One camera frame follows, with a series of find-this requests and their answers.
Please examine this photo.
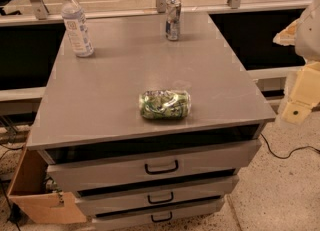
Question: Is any brown cardboard box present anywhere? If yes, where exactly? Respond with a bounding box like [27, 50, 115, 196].
[6, 145, 88, 225]

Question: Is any black bottom drawer handle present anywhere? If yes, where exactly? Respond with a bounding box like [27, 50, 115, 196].
[150, 211, 173, 223]

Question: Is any grey drawer cabinet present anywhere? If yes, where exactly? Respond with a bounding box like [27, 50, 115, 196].
[27, 13, 275, 231]

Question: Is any middle grey drawer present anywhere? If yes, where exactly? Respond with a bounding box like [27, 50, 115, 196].
[75, 175, 239, 216]

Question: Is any clear plastic water bottle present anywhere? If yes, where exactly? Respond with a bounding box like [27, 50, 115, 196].
[61, 0, 94, 57]

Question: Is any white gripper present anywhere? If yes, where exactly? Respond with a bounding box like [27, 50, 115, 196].
[273, 20, 320, 124]

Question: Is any black floor cable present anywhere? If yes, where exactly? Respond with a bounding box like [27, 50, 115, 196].
[259, 132, 320, 160]

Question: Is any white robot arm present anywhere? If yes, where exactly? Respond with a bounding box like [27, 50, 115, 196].
[273, 0, 320, 124]

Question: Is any black top drawer handle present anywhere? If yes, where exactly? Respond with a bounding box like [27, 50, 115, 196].
[144, 160, 179, 175]

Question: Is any silver blue tall can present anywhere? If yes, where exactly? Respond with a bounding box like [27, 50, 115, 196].
[166, 0, 182, 41]

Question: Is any grey drawer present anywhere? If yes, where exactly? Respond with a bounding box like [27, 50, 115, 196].
[75, 175, 239, 216]
[92, 196, 224, 231]
[48, 139, 261, 192]

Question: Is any bottom grey drawer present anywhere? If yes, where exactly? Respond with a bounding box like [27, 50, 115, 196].
[92, 196, 224, 231]

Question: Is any top grey drawer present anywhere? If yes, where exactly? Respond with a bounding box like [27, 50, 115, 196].
[48, 139, 261, 192]

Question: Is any black middle drawer handle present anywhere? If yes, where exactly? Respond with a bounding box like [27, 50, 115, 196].
[147, 192, 174, 205]

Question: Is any black drawer handle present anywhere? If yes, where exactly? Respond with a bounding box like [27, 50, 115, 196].
[144, 160, 179, 175]
[150, 211, 173, 223]
[147, 192, 174, 205]

